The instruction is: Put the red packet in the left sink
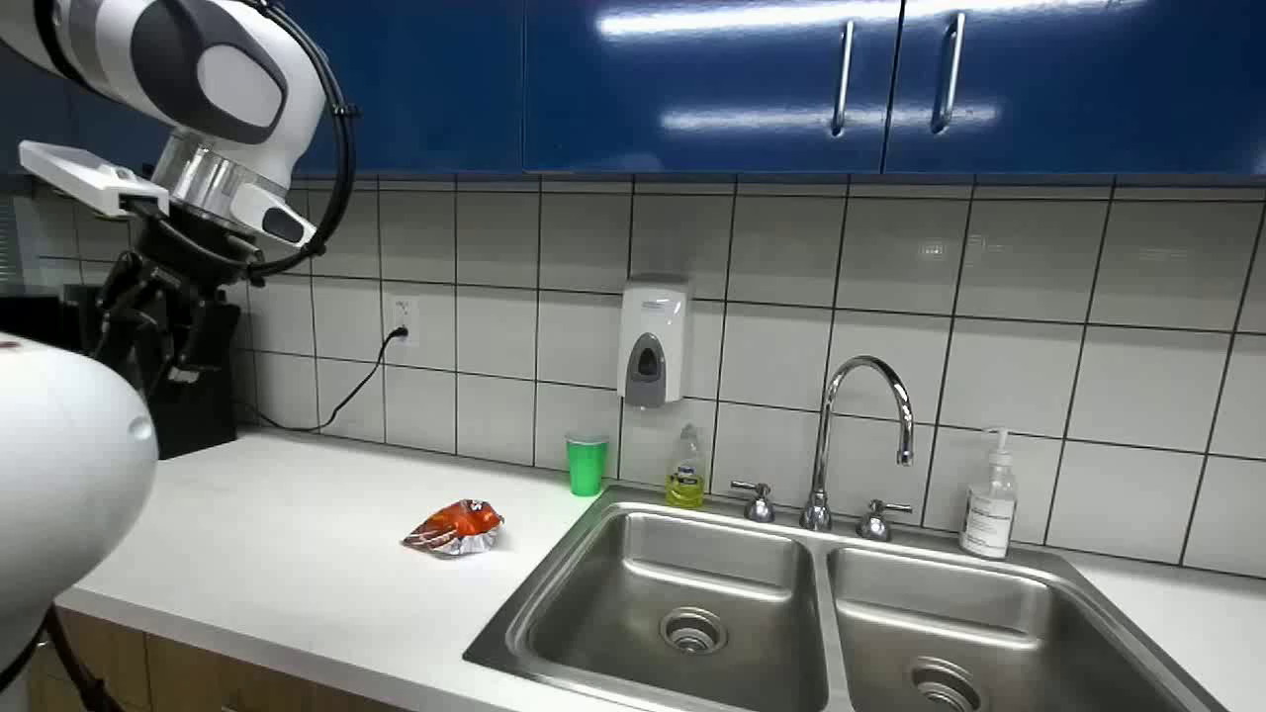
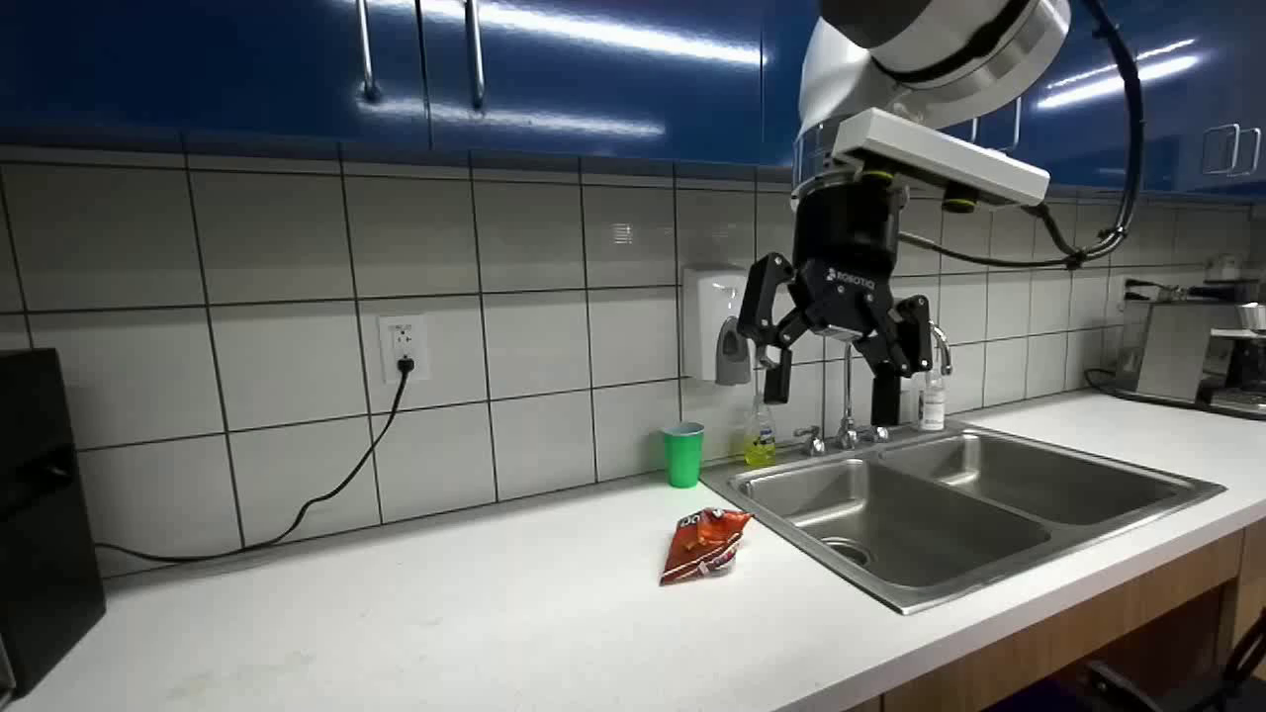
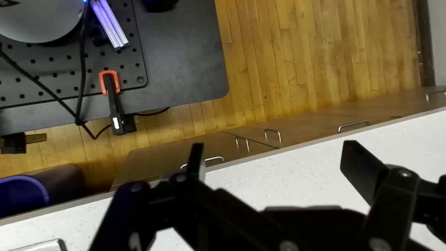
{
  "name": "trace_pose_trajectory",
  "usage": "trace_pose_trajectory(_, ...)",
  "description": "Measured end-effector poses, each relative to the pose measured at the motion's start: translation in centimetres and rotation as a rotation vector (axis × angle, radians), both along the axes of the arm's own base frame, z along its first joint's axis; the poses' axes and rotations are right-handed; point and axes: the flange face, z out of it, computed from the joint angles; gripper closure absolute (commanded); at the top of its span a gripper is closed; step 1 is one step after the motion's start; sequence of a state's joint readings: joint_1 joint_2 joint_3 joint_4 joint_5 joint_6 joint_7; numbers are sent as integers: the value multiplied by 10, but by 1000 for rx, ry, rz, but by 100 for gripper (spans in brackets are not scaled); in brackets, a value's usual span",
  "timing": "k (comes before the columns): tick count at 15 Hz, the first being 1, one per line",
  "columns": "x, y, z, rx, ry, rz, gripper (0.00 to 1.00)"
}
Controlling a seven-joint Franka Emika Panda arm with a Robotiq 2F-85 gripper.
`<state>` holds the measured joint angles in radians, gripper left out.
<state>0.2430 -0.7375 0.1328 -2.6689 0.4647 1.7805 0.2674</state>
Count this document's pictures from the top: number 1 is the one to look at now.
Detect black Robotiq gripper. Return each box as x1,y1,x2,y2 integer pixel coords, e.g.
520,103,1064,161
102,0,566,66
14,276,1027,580
128,210,254,332

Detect red chips packet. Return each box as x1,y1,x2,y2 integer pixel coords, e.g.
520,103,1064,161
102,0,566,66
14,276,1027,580
398,496,509,562

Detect stainless steel double sink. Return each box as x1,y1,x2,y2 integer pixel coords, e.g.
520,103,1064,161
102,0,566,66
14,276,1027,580
464,488,1232,712

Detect steel sink drain strainer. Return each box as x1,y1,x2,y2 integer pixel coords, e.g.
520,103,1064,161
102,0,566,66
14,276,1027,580
905,658,990,712
657,606,728,661

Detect black countertop appliance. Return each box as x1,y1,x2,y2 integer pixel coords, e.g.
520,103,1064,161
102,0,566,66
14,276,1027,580
0,282,244,461

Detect blue cabinet door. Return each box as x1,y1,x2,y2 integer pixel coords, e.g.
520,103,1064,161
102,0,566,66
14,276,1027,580
881,0,1266,187
280,0,546,181
529,0,910,181

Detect wooden base cabinet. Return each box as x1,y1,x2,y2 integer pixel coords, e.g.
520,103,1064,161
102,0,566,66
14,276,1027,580
20,610,398,712

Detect green plastic cup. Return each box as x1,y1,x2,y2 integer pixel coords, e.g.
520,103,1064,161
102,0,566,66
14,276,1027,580
563,436,615,502

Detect yellow dish soap bottle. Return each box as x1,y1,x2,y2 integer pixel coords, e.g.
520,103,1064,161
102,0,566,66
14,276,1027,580
661,419,712,514

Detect chrome faucet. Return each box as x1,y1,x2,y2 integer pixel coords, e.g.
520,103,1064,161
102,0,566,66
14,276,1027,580
794,351,920,535

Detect clear pump soap bottle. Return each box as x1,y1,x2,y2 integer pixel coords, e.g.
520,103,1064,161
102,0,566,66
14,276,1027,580
956,422,1025,562

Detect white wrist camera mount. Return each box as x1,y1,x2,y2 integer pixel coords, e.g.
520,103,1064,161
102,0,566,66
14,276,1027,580
14,137,179,220

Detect black power cord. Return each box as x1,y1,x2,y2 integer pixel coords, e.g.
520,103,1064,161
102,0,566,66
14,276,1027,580
318,326,410,440

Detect white wall power outlet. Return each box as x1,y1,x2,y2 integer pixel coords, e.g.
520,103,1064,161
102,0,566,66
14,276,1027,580
381,289,419,351

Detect black base cable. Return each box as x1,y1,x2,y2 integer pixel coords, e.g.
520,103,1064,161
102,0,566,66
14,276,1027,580
0,606,128,712

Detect white wall soap dispenser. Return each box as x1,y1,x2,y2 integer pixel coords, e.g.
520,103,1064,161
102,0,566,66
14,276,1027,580
615,282,694,411

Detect chrome faucet handle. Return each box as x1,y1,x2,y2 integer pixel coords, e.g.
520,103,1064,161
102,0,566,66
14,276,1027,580
728,480,783,526
852,496,918,544

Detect silver cabinet door handle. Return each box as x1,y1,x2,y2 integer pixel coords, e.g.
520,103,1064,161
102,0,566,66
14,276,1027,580
824,14,861,141
930,9,975,137

